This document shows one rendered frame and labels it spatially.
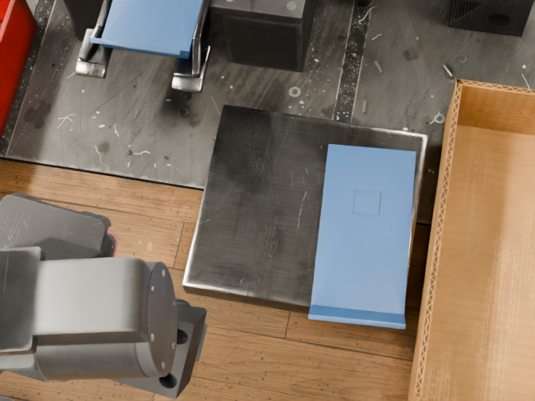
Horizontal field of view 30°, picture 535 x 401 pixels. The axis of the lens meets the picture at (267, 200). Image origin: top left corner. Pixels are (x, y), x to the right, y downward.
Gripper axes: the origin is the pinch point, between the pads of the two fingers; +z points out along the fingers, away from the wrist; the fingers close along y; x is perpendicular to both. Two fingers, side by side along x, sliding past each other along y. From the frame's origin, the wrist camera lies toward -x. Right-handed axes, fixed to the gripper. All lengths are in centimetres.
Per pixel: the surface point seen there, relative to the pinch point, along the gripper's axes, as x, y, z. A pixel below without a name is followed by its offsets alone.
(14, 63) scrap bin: 14.6, 10.5, 16.9
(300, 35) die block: -8.5, 18.5, 16.2
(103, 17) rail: 6.4, 16.2, 12.0
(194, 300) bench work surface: -6.2, -3.4, 10.6
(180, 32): 0.1, 16.5, 12.1
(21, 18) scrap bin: 15.0, 14.3, 17.4
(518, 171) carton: -28.2, 12.2, 17.9
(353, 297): -18.1, 0.4, 9.5
